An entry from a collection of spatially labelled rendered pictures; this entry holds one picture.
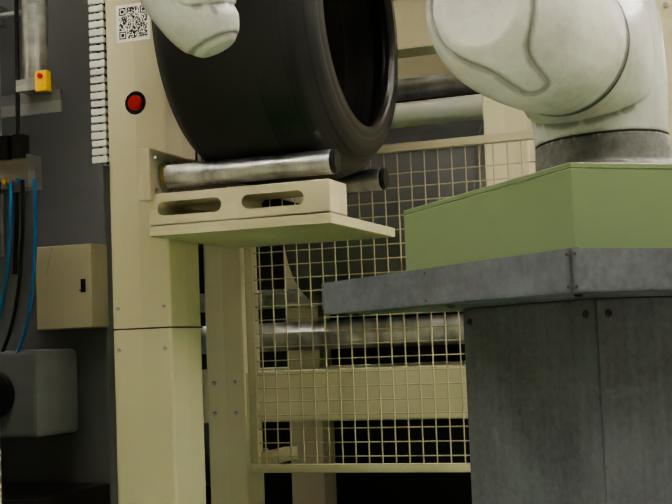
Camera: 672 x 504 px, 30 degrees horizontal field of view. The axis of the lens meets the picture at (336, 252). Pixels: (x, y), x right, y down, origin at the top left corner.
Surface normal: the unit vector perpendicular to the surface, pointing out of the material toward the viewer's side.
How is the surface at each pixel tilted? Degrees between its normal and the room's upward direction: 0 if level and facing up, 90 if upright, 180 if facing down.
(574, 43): 120
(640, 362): 90
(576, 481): 90
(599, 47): 112
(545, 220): 90
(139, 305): 90
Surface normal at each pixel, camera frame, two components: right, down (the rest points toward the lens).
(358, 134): 0.92, 0.12
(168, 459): -0.35, -0.06
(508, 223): -0.89, 0.00
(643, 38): 0.82, -0.10
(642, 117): 0.43, -0.07
